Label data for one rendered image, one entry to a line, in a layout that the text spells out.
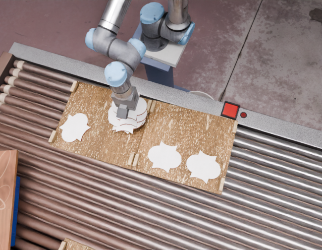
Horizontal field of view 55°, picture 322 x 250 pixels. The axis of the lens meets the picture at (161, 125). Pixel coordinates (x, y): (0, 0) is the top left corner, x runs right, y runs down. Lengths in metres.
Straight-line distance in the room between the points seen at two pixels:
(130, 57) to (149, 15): 0.45
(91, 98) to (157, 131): 0.37
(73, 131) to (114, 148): 0.21
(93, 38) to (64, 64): 0.57
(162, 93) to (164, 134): 0.22
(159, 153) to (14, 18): 2.30
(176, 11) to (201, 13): 1.58
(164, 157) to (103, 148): 0.29
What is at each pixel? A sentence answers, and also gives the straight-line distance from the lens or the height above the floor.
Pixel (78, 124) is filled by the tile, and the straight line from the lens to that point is 1.53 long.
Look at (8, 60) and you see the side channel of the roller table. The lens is 1.84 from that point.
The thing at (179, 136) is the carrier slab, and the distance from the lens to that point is 1.44.
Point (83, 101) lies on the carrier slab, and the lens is 1.58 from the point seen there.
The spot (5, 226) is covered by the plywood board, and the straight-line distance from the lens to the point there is 1.46.
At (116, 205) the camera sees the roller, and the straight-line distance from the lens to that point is 1.43.
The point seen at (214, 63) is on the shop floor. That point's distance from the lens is 2.69.
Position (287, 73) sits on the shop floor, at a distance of 2.76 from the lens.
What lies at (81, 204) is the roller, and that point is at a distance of 1.47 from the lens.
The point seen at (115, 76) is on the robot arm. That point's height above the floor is 1.40.
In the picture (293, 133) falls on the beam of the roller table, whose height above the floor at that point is 0.91.
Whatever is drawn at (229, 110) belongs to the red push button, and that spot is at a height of 0.93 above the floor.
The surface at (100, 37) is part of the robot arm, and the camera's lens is 1.18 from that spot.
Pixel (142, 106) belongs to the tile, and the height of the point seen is 1.09.
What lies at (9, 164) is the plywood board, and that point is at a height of 1.04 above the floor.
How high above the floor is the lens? 2.32
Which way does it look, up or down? 71 degrees down
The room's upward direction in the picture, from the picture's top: 12 degrees counter-clockwise
